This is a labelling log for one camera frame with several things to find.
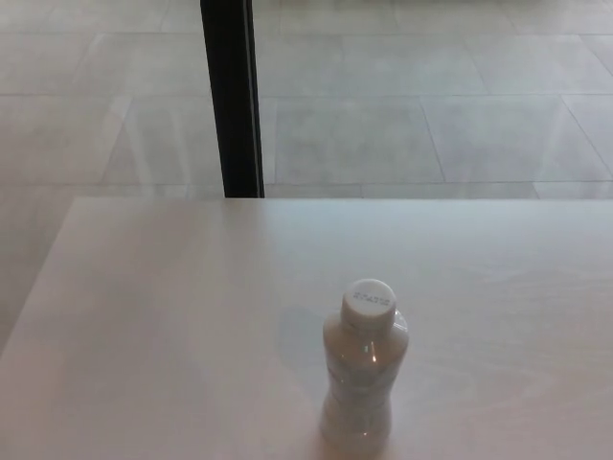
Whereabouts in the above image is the white round bottle cap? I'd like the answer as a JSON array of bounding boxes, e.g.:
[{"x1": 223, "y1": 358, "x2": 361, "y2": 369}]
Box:
[{"x1": 341, "y1": 278, "x2": 397, "y2": 333}]

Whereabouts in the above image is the white plastic bottle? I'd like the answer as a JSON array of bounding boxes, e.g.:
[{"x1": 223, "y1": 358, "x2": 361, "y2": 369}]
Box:
[{"x1": 319, "y1": 306, "x2": 412, "y2": 445}]

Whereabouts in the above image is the black vertical window post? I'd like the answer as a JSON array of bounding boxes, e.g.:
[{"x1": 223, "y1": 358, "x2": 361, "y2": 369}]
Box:
[{"x1": 199, "y1": 0, "x2": 266, "y2": 199}]

